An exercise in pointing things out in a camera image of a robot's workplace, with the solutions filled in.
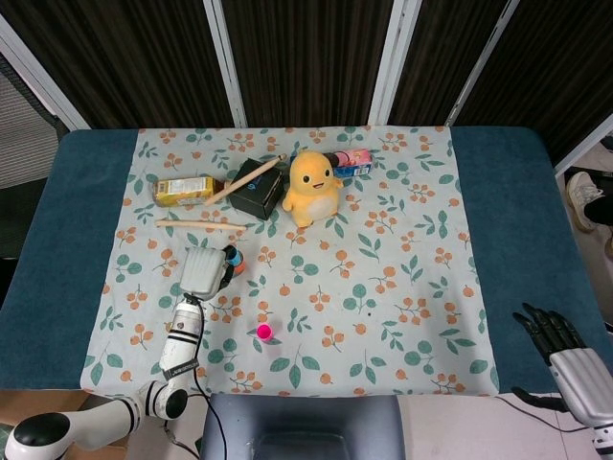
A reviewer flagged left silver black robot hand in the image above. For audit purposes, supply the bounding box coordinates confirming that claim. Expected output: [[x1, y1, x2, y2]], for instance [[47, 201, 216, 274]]
[[179, 243, 239, 302]]

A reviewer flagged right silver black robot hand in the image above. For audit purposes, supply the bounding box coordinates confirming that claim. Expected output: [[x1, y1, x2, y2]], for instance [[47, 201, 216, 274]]
[[511, 302, 613, 427]]

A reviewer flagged wooden drumstick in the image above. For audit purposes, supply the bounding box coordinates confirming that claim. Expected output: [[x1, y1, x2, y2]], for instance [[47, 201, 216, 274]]
[[203, 152, 287, 207], [155, 218, 247, 233]]

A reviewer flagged yellow snack packet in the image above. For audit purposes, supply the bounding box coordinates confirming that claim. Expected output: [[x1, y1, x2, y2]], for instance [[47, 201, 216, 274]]
[[152, 175, 236, 208]]

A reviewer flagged black cardboard box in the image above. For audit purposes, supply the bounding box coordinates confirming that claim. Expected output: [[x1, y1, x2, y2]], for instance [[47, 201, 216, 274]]
[[228, 157, 284, 221]]

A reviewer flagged yellow plush toy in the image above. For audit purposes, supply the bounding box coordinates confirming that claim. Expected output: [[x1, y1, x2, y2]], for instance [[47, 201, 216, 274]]
[[281, 149, 345, 229]]

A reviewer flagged teal blue table cover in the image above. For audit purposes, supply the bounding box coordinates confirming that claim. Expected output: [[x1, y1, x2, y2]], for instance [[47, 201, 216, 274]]
[[0, 126, 613, 397]]

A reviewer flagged black trouser leg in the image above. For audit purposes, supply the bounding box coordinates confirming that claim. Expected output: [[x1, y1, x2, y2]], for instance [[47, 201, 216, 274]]
[[586, 189, 613, 226]]

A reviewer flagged floral tablecloth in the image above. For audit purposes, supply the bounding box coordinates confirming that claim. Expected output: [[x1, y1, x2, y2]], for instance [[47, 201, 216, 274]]
[[79, 125, 502, 399]]

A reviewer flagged grey robot torso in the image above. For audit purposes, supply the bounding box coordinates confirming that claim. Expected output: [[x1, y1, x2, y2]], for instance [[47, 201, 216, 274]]
[[199, 393, 407, 460]]

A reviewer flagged white sneaker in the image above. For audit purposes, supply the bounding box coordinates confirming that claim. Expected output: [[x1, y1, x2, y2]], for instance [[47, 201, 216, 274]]
[[567, 171, 607, 234]]

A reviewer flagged pink blue carton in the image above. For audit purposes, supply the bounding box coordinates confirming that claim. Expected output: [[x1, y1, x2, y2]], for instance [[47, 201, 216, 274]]
[[325, 148, 374, 178]]

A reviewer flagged dark folding screen panel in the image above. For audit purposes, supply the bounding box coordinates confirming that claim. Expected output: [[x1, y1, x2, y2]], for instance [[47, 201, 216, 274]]
[[203, 0, 422, 128], [368, 0, 521, 128], [447, 0, 613, 178], [0, 0, 248, 130]]

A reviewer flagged thin black cable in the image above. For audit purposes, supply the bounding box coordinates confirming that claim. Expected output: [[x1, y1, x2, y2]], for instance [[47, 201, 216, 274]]
[[492, 392, 588, 433]]

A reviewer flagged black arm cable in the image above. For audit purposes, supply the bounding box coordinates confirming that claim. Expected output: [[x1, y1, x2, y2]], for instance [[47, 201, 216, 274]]
[[162, 294, 227, 460]]

